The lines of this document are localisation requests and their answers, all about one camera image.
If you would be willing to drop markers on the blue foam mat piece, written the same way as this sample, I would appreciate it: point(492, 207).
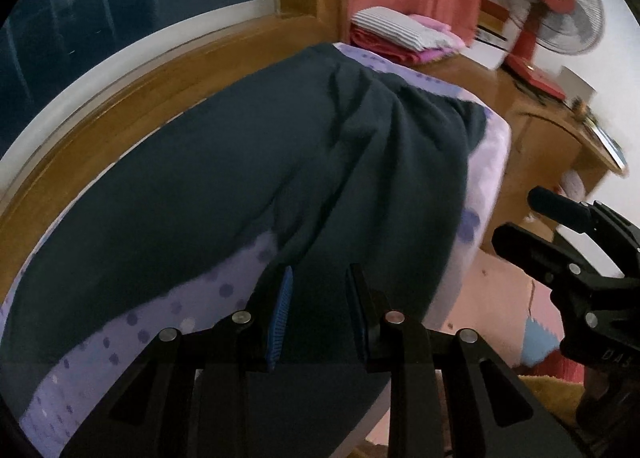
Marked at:
point(542, 340)

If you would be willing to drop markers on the white box on desk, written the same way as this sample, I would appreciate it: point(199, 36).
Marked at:
point(575, 81)

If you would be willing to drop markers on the striped grey white pillow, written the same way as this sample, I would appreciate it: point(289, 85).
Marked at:
point(395, 23)

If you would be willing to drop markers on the yellow fuzzy rug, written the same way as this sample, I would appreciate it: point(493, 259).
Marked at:
point(550, 390)

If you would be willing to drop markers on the wooden desk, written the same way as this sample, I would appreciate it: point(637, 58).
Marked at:
point(540, 138)

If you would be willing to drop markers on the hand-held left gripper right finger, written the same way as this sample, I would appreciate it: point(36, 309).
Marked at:
point(357, 318)

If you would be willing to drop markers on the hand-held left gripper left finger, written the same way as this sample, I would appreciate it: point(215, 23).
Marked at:
point(280, 318)

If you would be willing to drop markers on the book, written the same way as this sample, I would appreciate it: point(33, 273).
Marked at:
point(607, 143)

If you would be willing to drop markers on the bed with purple dotted sheet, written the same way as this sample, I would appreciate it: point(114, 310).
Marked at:
point(480, 173)

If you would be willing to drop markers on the white cardboard box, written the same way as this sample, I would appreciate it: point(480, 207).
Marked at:
point(492, 43)

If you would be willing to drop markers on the red folded cloth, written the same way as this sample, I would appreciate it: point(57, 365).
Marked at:
point(380, 46)

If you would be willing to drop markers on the pink folded cloth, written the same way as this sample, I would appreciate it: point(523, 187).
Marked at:
point(432, 54)

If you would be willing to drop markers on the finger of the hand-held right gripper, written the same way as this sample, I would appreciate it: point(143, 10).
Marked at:
point(540, 253)
point(560, 208)

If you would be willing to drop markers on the dark teal garment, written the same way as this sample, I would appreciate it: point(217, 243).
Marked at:
point(325, 163)

